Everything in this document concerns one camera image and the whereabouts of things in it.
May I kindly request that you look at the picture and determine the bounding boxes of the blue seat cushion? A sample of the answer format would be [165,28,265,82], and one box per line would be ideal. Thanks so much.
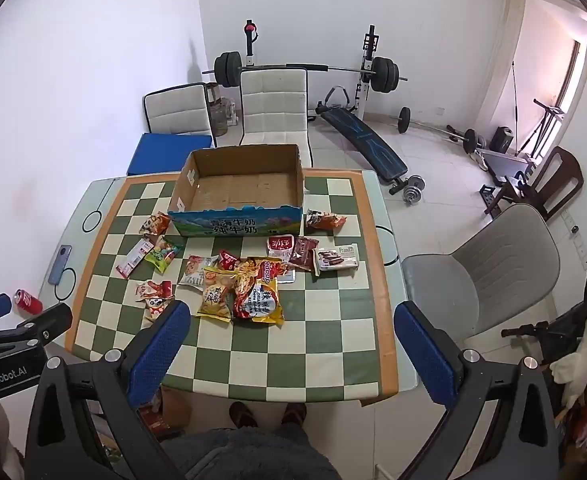
[126,132,214,177]

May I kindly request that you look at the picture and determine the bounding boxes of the yellow-edged cartoon snack packet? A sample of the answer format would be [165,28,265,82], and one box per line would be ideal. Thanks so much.
[179,255,219,288]

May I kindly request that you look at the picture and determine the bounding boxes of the red and white snack packet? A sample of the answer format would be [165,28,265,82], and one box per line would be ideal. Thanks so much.
[266,234,297,263]

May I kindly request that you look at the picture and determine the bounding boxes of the red and white cartoon packet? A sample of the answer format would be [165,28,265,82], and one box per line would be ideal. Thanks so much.
[136,279,175,303]
[144,297,174,323]

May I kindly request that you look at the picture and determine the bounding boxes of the orange cartoon snack packet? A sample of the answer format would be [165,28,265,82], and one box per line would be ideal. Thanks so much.
[140,212,172,237]

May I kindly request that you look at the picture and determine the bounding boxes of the long barbell with black plates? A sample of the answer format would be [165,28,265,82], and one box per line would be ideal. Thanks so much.
[214,51,408,96]

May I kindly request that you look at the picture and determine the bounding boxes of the small chrome dumbbell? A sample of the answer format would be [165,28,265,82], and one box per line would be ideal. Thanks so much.
[403,175,427,206]

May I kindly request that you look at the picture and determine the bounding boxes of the large red yellow noodle packet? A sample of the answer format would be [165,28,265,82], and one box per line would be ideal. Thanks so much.
[232,257,285,325]

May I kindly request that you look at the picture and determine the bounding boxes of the person's grey fuzzy clothing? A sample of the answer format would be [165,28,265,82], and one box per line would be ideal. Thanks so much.
[160,425,344,480]

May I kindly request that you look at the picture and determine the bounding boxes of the dark wooden chair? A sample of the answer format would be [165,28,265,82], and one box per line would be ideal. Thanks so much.
[483,146,585,221]

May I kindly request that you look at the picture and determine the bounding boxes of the white barbell rack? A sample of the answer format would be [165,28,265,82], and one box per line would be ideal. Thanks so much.
[242,19,380,123]

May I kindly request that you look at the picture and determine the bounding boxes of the white padded chair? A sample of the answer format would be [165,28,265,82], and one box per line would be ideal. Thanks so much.
[143,82,217,148]
[238,67,314,168]

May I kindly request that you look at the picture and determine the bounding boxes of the grey shell chair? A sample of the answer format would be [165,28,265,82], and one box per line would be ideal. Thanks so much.
[402,203,561,341]

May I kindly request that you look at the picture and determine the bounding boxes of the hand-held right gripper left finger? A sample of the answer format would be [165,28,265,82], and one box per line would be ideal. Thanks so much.
[24,299,192,480]

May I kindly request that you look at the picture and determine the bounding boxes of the black scooter handlebar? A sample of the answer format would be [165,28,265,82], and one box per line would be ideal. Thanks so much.
[502,305,587,367]

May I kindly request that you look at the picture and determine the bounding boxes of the white goose plush toy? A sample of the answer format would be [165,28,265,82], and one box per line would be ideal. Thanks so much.
[548,295,587,411]

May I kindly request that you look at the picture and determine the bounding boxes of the person's brown shoe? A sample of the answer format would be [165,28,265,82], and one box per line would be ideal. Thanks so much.
[282,402,308,428]

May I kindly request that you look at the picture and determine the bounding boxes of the cardboard box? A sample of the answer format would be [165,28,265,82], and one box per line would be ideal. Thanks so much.
[167,144,307,238]

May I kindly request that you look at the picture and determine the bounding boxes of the yellow cracker packet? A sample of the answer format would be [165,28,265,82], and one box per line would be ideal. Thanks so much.
[196,267,239,322]

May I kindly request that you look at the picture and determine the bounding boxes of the green candy packet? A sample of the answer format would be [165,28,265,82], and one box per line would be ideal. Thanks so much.
[144,236,185,275]

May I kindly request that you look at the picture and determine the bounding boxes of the blue grey phone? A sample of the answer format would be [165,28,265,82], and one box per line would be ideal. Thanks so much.
[48,245,72,285]

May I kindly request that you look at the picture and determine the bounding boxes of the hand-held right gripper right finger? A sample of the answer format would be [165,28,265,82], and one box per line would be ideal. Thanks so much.
[393,301,561,480]

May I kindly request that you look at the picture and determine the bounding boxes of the curl bar with black plates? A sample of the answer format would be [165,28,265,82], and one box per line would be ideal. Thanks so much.
[396,106,479,156]

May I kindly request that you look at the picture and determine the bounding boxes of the white chocolate biscuit packet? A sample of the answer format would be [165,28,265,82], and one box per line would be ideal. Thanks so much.
[313,243,360,276]

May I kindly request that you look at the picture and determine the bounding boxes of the red soda can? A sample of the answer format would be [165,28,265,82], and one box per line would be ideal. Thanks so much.
[14,289,43,315]

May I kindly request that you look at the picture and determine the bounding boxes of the pink and white long packet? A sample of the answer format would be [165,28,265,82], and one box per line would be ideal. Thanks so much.
[116,237,155,280]

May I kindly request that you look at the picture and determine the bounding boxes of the white power strip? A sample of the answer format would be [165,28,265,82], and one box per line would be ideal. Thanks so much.
[563,210,587,267]

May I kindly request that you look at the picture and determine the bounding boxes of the black sit-up bench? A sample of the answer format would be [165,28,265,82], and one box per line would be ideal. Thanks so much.
[316,85,409,196]

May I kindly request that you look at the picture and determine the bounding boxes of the black exercise machine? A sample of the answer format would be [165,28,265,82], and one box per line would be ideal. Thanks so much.
[483,150,535,186]

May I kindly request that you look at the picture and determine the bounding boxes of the dark red orange snack packet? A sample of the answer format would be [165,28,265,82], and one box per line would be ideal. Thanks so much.
[306,209,348,233]

